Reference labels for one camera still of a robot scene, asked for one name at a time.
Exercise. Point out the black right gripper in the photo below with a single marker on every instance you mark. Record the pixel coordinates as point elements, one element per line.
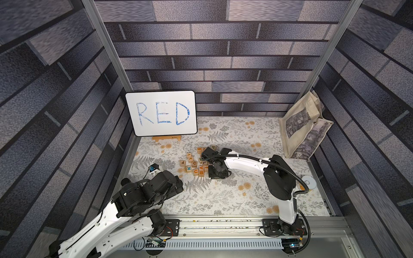
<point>218,170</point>

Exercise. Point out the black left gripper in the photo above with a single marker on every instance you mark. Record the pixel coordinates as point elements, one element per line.
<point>175,190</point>

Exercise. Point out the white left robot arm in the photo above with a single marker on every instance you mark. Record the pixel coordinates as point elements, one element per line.
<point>133,213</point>

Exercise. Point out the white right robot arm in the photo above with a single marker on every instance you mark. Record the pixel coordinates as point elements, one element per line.
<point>284,184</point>

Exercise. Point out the whiteboard with RED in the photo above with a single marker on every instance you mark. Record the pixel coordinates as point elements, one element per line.
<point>163,113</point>

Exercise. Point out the wooden whiteboard stand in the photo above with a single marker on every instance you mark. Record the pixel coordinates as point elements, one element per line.
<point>167,137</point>

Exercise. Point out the cream Monet tote bag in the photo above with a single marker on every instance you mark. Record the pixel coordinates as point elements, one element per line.
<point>303,128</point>

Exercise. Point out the white round tin can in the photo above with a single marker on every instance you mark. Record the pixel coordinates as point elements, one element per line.
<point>310,182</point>

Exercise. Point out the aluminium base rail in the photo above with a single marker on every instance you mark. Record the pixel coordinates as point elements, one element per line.
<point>251,237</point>

